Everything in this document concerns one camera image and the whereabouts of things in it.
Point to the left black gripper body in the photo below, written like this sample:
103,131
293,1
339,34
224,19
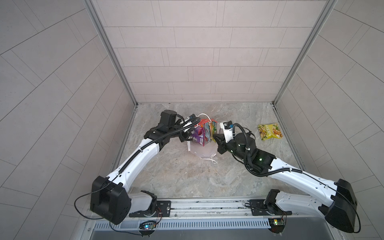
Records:
183,136

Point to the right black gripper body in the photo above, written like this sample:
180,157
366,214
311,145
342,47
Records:
232,147

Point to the red paper gift bag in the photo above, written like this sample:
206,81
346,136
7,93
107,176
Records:
209,150

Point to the yellow green snack packet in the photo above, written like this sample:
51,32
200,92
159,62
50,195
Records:
270,131

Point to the purple raspberry candy packet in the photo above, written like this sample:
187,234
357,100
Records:
198,136

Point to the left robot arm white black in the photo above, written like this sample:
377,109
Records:
109,195

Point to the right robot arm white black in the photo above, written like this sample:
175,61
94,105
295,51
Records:
343,212

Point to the teal cherry mint candy packet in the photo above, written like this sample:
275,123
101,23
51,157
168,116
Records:
213,129

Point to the right green circuit board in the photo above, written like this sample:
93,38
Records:
277,226

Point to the green circuit board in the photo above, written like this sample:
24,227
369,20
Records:
147,228
277,226

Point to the left green circuit board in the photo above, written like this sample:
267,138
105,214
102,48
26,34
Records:
147,228

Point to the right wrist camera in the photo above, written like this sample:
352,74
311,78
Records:
227,128

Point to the aluminium mounting rail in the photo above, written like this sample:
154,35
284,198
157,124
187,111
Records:
230,207

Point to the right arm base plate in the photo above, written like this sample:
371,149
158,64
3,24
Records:
260,208

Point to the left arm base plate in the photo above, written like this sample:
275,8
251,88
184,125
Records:
156,209

